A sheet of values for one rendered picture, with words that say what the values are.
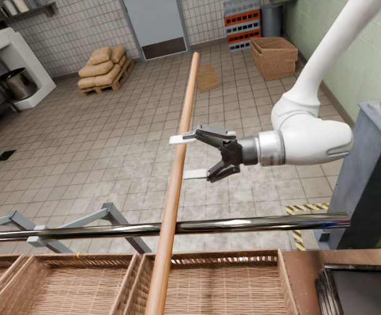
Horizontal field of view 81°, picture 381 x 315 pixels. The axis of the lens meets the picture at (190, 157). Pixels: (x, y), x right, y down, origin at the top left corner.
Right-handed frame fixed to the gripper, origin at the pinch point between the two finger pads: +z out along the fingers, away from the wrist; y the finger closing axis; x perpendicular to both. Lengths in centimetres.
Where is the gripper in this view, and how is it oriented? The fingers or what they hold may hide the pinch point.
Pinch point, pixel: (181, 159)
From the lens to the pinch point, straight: 61.7
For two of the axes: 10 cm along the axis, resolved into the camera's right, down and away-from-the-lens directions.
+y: 2.4, 7.0, 6.7
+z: -9.7, 1.2, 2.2
